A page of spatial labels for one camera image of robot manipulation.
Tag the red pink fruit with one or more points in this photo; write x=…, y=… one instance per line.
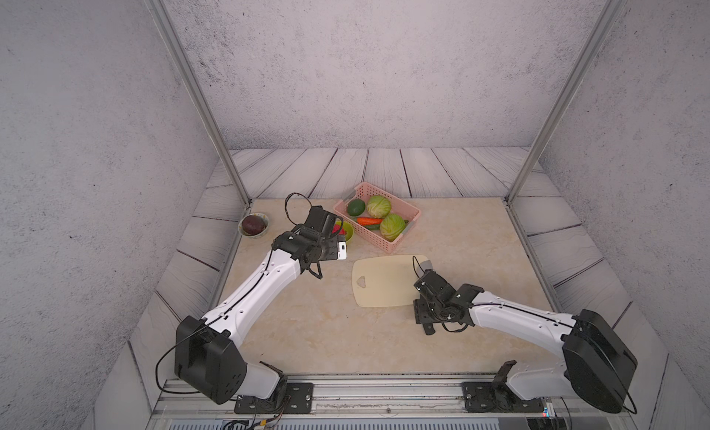
x=337, y=229

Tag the patterned ceramic bowl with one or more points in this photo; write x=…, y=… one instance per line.
x=265, y=217

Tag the left aluminium frame post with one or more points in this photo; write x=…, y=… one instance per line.
x=177, y=53

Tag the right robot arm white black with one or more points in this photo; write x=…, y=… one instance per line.
x=594, y=364

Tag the dark brown fruit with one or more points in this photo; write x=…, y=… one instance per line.
x=253, y=225

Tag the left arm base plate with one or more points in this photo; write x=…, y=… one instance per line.
x=288, y=398

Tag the cream plastic cutting board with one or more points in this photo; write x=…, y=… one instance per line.
x=386, y=281

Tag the right aluminium frame post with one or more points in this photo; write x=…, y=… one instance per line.
x=594, y=42

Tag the green cabbage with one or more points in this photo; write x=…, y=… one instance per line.
x=392, y=226
x=378, y=206

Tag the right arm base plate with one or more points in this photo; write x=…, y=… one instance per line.
x=491, y=397

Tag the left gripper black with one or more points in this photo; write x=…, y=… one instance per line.
x=334, y=247

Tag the aluminium frame post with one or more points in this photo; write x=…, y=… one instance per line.
x=177, y=53
x=594, y=42

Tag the aluminium front rail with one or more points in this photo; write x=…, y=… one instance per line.
x=428, y=396

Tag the orange carrot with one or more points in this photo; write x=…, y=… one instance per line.
x=368, y=221

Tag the dark green avocado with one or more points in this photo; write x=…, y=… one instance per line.
x=356, y=207

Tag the green cabbage rear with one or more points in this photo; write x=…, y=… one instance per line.
x=378, y=206

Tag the pink perforated plastic basket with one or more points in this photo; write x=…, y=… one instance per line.
x=400, y=207

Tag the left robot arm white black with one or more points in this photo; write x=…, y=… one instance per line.
x=207, y=350

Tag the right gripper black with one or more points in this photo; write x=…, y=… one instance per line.
x=419, y=303

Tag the green cabbage front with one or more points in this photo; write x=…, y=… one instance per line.
x=392, y=226

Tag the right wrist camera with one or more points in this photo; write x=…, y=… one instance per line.
x=434, y=288

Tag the lime green bowl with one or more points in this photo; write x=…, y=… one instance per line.
x=349, y=232

